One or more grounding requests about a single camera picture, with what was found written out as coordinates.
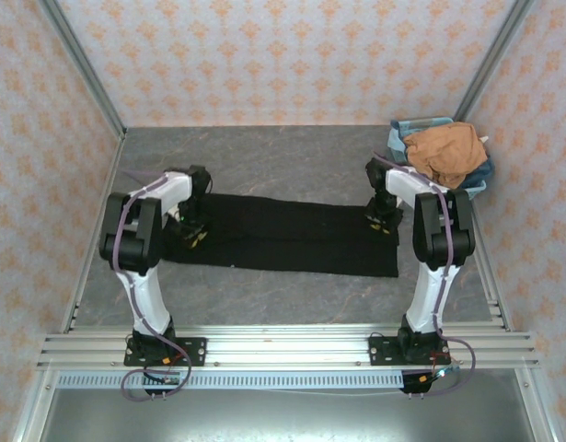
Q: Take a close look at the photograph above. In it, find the black t-shirt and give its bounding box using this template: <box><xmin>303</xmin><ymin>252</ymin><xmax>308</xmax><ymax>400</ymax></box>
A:
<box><xmin>160</xmin><ymin>192</ymin><xmax>400</xmax><ymax>278</ymax></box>

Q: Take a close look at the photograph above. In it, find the orange t-shirt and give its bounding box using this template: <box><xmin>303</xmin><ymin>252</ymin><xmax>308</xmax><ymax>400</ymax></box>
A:
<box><xmin>403</xmin><ymin>122</ymin><xmax>490</xmax><ymax>190</ymax></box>

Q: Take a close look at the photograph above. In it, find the light blue plastic basket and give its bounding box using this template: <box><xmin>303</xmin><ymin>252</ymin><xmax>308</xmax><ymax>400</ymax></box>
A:
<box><xmin>386</xmin><ymin>117</ymin><xmax>496</xmax><ymax>200</ymax></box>

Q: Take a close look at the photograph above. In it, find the dark blue t-shirt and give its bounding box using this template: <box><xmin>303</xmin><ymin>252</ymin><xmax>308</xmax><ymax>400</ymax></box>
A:
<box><xmin>461</xmin><ymin>156</ymin><xmax>497</xmax><ymax>190</ymax></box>

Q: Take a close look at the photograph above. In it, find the grey metal sheet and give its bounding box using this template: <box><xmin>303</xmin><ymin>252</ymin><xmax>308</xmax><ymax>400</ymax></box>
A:
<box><xmin>33</xmin><ymin>386</ymin><xmax>537</xmax><ymax>442</ymax></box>

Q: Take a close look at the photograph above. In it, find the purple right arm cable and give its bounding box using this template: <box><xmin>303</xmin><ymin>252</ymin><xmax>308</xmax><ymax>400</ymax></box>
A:
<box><xmin>373</xmin><ymin>154</ymin><xmax>478</xmax><ymax>398</ymax></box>

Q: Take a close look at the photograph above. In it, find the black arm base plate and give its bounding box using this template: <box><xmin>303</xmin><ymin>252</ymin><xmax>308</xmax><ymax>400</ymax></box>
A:
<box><xmin>368</xmin><ymin>334</ymin><xmax>452</xmax><ymax>368</ymax></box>
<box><xmin>123</xmin><ymin>336</ymin><xmax>208</xmax><ymax>368</ymax></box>

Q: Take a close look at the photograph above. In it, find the aluminium side rail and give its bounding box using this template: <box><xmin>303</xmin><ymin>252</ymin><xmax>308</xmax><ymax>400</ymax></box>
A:
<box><xmin>468</xmin><ymin>197</ymin><xmax>514</xmax><ymax>333</ymax></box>
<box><xmin>59</xmin><ymin>131</ymin><xmax>129</xmax><ymax>335</ymax></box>

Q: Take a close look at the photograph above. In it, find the aluminium mounting rail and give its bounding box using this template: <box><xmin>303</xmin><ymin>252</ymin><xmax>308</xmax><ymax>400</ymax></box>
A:
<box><xmin>36</xmin><ymin>324</ymin><xmax>541</xmax><ymax>372</ymax></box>

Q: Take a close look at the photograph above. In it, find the aluminium frame post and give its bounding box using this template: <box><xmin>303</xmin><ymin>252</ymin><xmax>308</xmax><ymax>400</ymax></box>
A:
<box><xmin>37</xmin><ymin>0</ymin><xmax>129</xmax><ymax>139</ymax></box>
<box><xmin>452</xmin><ymin>0</ymin><xmax>537</xmax><ymax>123</ymax></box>

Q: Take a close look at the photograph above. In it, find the slotted grey cable duct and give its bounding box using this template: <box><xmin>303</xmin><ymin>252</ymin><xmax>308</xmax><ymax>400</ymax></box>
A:
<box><xmin>56</xmin><ymin>371</ymin><xmax>406</xmax><ymax>391</ymax></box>

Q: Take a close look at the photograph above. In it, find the aluminium frame leg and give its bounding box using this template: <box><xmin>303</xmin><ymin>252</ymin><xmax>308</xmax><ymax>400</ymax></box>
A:
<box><xmin>13</xmin><ymin>370</ymin><xmax>58</xmax><ymax>442</ymax></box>
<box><xmin>514</xmin><ymin>367</ymin><xmax>558</xmax><ymax>442</ymax></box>

